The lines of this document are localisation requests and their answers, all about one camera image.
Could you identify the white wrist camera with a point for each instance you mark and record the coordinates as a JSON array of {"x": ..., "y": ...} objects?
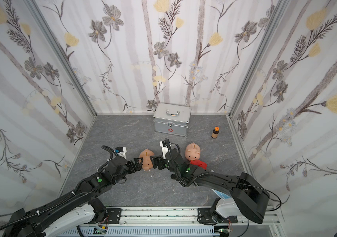
[
  {"x": 165, "y": 147},
  {"x": 121, "y": 151}
]

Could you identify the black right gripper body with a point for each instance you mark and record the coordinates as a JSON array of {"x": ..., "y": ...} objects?
[{"x": 162, "y": 161}]

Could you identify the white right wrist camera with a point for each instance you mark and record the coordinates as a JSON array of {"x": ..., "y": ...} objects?
[{"x": 165, "y": 147}]

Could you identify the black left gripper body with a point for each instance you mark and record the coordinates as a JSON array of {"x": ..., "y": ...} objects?
[{"x": 131, "y": 165}]

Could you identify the pink piggy bank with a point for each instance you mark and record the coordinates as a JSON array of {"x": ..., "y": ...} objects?
[
  {"x": 147, "y": 164},
  {"x": 193, "y": 152}
]

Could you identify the small brown orange-capped bottle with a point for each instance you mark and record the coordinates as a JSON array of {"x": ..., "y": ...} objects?
[{"x": 215, "y": 132}]

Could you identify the blue face mask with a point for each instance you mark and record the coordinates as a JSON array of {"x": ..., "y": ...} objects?
[{"x": 222, "y": 195}]

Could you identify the red piggy bank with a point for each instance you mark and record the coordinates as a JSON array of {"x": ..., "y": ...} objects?
[{"x": 199, "y": 163}]

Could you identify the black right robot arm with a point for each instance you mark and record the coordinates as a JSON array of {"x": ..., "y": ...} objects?
[{"x": 250, "y": 197}]

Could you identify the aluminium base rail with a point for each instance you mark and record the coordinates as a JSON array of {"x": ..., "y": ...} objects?
[{"x": 181, "y": 221}]

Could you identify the silver aluminium first aid case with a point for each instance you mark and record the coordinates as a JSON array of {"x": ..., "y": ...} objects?
[{"x": 172, "y": 119}]

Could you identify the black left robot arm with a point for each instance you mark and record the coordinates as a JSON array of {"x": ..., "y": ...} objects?
[{"x": 33, "y": 223}]

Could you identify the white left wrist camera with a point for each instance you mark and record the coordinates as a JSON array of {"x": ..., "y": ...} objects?
[{"x": 121, "y": 151}]

